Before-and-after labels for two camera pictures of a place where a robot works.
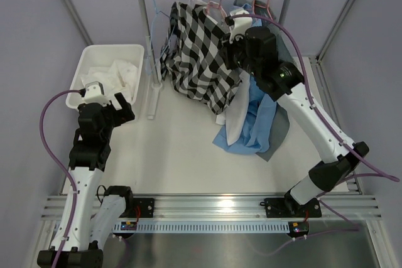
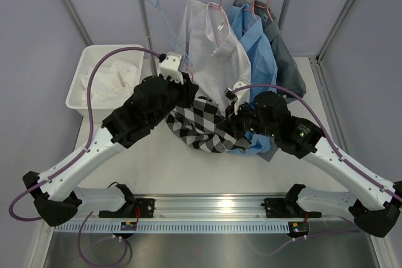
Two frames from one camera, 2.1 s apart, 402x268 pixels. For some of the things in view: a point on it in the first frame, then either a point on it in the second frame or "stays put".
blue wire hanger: [162, 29] to [164, 17]
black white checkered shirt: [195, 59] to [195, 123]
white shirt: [119, 77] stays put
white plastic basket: [118, 67] stays put
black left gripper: [122, 115] to [188, 90]
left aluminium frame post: [70, 4] stays put
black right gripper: [226, 51] to [232, 122]
